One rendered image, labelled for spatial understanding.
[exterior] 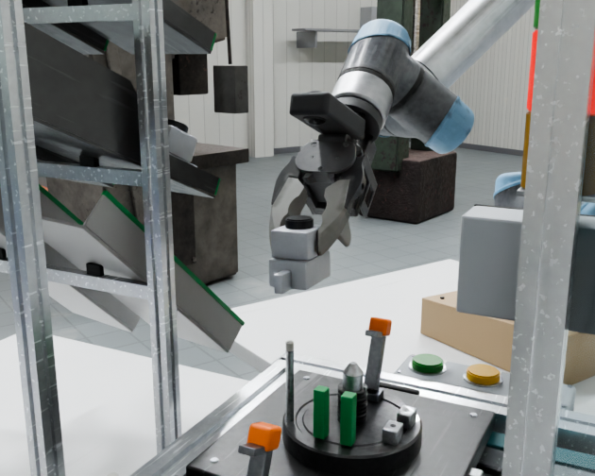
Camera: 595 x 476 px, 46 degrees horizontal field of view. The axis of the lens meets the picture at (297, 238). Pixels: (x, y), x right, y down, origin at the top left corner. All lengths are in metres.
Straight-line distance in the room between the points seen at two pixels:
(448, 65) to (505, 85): 9.52
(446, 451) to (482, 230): 0.30
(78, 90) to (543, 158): 0.42
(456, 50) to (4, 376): 0.85
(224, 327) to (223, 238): 3.45
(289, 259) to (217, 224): 3.53
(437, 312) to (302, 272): 0.57
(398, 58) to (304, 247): 0.31
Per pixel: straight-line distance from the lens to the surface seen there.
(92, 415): 1.05
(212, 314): 0.85
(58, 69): 0.67
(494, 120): 10.74
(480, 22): 1.13
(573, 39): 0.44
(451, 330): 1.25
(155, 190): 0.71
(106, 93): 0.70
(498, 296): 0.50
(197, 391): 1.09
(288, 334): 1.28
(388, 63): 0.91
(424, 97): 0.94
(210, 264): 4.28
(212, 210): 4.22
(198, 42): 0.79
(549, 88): 0.44
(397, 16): 5.82
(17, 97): 0.58
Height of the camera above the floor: 1.34
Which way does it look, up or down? 14 degrees down
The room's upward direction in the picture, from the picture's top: straight up
